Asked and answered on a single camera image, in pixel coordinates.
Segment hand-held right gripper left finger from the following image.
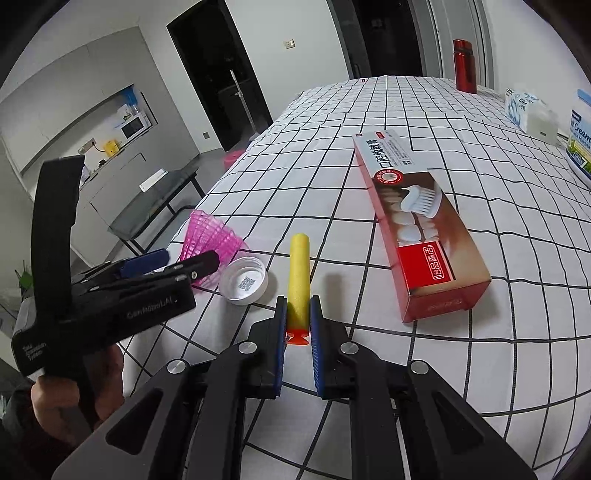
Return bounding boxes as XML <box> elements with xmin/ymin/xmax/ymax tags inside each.
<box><xmin>51</xmin><ymin>295</ymin><xmax>289</xmax><ymax>480</ymax></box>

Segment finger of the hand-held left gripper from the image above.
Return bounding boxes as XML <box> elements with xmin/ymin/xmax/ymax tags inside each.
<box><xmin>76</xmin><ymin>248</ymin><xmax>169</xmax><ymax>283</ymax></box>
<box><xmin>81</xmin><ymin>250</ymin><xmax>221</xmax><ymax>296</ymax></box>

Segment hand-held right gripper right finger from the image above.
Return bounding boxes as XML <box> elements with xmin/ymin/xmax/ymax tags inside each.
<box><xmin>309</xmin><ymin>295</ymin><xmax>539</xmax><ymax>480</ymax></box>

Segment pink ribbed plastic cup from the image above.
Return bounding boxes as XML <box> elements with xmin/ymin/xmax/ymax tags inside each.
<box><xmin>180</xmin><ymin>209</ymin><xmax>247</xmax><ymax>291</ymax></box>

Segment yellow foam dart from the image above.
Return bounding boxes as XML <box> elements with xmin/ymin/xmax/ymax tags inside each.
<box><xmin>284</xmin><ymin>233</ymin><xmax>311</xmax><ymax>347</ymax></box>

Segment person's left forearm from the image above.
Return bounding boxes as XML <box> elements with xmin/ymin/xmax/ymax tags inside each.
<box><xmin>0</xmin><ymin>383</ymin><xmax>90</xmax><ymax>480</ymax></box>

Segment person's left hand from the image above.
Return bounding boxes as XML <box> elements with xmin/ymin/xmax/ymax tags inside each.
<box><xmin>31</xmin><ymin>345</ymin><xmax>125</xmax><ymax>444</ymax></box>

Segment white bottle cap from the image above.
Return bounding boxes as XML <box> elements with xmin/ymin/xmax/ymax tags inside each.
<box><xmin>218</xmin><ymin>257</ymin><xmax>269</xmax><ymax>306</ymax></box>

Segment dark bench table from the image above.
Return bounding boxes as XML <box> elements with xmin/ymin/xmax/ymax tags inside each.
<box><xmin>108</xmin><ymin>167</ymin><xmax>206</xmax><ymax>254</ymax></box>

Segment white flat box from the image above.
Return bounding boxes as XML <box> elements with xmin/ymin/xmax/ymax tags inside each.
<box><xmin>139</xmin><ymin>168</ymin><xmax>171</xmax><ymax>192</ymax></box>

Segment white microwave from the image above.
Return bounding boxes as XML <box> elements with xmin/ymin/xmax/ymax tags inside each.
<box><xmin>119</xmin><ymin>113</ymin><xmax>152</xmax><ymax>139</ymax></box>

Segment red toothpaste box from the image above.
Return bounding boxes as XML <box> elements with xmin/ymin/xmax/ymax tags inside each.
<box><xmin>353</xmin><ymin>130</ymin><xmax>492</xmax><ymax>324</ymax></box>

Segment broom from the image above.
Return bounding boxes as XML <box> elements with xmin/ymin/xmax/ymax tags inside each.
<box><xmin>229</xmin><ymin>69</ymin><xmax>262</xmax><ymax>141</ymax></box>

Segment grey kitchen cabinet unit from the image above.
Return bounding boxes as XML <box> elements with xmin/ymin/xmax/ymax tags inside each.
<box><xmin>0</xmin><ymin>25</ymin><xmax>204</xmax><ymax>296</ymax></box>

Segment dark entrance door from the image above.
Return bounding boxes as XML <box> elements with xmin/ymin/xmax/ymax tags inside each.
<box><xmin>351</xmin><ymin>0</ymin><xmax>423</xmax><ymax>79</ymax></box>

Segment red thermos bottle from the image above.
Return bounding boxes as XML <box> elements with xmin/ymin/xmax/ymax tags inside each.
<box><xmin>452</xmin><ymin>39</ymin><xmax>477</xmax><ymax>94</ymax></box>

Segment white tissue pack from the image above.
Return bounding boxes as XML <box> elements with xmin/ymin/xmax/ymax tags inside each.
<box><xmin>504</xmin><ymin>83</ymin><xmax>559</xmax><ymax>141</ymax></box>

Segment white milk powder jar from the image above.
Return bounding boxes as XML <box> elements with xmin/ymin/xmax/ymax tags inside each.
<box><xmin>566</xmin><ymin>89</ymin><xmax>591</xmax><ymax>188</ymax></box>

